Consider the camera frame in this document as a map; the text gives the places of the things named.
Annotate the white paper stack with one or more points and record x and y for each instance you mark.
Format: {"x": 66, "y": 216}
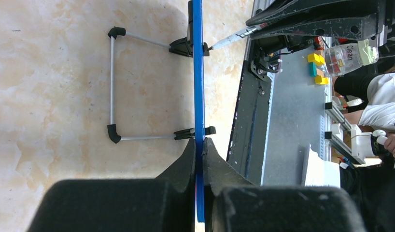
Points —
{"x": 318, "y": 172}

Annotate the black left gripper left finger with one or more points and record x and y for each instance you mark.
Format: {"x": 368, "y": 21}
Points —
{"x": 165, "y": 203}

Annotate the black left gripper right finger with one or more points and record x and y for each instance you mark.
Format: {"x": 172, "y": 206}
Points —
{"x": 234, "y": 204}

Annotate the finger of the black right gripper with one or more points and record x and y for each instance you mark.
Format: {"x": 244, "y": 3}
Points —
{"x": 353, "y": 28}
{"x": 282, "y": 9}

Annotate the person in black shirt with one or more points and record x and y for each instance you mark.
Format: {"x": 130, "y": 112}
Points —
{"x": 373, "y": 190}

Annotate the clear plastic Clean bottle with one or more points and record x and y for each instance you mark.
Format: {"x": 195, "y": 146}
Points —
{"x": 346, "y": 58}

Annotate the teal toy block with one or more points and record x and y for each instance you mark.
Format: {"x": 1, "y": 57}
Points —
{"x": 312, "y": 69}

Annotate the blue framed whiteboard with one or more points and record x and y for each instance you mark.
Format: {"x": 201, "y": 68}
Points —
{"x": 191, "y": 46}

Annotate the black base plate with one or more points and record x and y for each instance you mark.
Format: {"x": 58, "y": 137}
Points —
{"x": 246, "y": 149}

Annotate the yellow toy block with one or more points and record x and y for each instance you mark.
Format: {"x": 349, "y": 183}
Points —
{"x": 321, "y": 80}
{"x": 316, "y": 59}

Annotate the background equipment shelf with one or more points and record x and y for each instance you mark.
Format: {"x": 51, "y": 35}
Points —
{"x": 349, "y": 140}

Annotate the person in white shirt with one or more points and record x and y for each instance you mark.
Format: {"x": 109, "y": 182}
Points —
{"x": 377, "y": 92}

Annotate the white black marker pen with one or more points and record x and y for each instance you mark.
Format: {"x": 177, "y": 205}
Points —
{"x": 237, "y": 36}

